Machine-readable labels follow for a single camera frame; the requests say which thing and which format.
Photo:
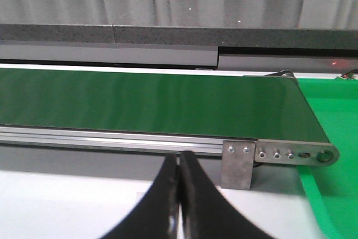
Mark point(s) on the grey cabinet front panels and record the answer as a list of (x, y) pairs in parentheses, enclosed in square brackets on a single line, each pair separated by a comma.
[(221, 58)]

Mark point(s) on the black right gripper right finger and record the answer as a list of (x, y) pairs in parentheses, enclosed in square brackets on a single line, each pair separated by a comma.
[(206, 213)]

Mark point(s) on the metal conveyor support bracket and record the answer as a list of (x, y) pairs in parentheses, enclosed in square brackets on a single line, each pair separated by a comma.
[(237, 164)]

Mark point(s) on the grey speckled stone countertop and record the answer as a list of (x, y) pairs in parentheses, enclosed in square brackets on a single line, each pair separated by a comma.
[(311, 24)]

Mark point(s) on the green conveyor belt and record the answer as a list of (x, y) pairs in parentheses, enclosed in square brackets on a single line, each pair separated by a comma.
[(226, 106)]

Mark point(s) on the aluminium conveyor frame rail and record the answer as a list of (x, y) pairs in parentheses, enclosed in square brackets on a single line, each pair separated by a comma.
[(284, 152)]

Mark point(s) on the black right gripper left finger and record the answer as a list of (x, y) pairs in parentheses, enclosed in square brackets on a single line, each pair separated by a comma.
[(156, 215)]

